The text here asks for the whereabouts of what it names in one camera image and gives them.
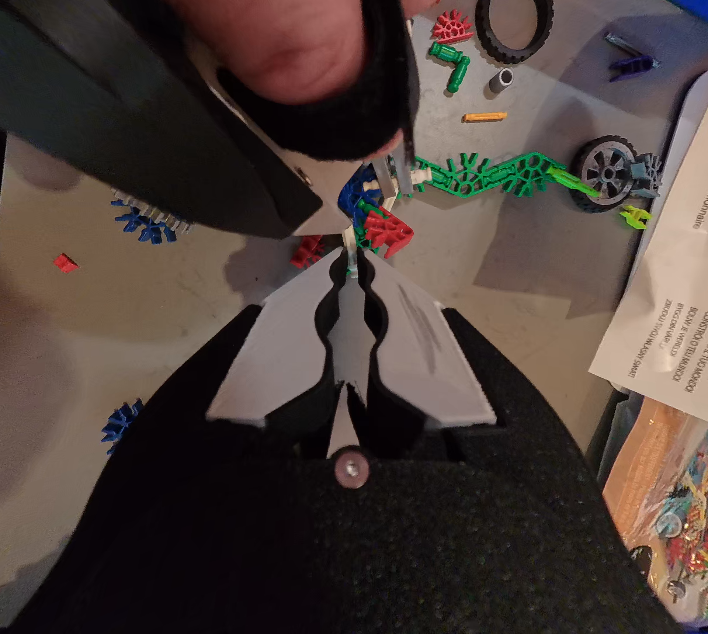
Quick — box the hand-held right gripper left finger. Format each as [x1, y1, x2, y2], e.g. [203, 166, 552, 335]
[206, 246, 347, 428]

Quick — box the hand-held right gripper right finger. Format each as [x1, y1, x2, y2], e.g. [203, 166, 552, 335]
[357, 246, 497, 429]

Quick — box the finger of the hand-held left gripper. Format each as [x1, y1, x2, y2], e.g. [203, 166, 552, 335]
[187, 34, 367, 236]

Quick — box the blue red toy model core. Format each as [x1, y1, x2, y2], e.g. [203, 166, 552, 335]
[336, 164, 417, 282]

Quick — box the short white rod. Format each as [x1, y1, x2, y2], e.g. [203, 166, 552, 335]
[341, 227, 361, 282]

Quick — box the green connector chain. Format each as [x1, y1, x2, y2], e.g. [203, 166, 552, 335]
[411, 150, 569, 200]

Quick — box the red fan connector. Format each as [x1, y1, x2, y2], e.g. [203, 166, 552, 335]
[289, 233, 329, 271]

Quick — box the blue grey snowflake connector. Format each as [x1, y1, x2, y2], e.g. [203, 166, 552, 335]
[110, 189, 192, 246]

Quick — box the short green rod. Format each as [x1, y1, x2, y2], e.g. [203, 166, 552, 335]
[428, 41, 464, 66]
[445, 53, 472, 95]

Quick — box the small red connector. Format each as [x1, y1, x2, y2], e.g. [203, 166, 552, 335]
[431, 9, 476, 45]

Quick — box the small black tyre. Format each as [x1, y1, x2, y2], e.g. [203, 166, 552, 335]
[474, 0, 555, 66]

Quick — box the light green rod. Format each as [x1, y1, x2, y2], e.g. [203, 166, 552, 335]
[549, 168, 602, 199]

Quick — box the toy instruction booklet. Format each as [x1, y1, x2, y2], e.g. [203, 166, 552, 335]
[588, 107, 708, 420]

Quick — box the lime green clip connector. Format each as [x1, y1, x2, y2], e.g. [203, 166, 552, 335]
[619, 204, 653, 232]

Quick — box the grey wheel with black tyre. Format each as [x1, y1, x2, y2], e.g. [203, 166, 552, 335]
[569, 134, 666, 214]

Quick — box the blue purple connector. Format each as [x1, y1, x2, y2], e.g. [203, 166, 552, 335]
[603, 31, 663, 84]

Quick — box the white book stand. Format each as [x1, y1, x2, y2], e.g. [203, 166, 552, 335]
[636, 70, 708, 260]

